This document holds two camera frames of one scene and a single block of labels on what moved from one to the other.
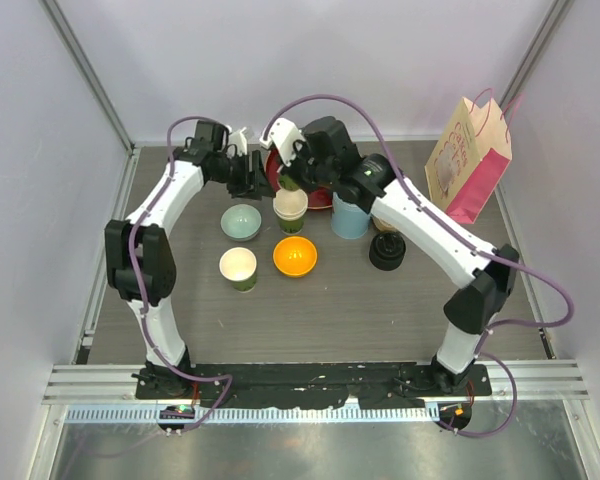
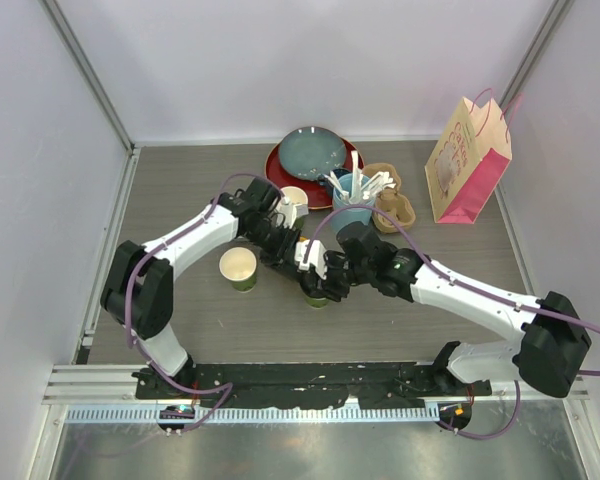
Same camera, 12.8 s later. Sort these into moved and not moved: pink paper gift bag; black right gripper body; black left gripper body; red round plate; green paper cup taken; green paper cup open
Moved: green paper cup taken; black left gripper body; black right gripper body
Not moved: pink paper gift bag; red round plate; green paper cup open
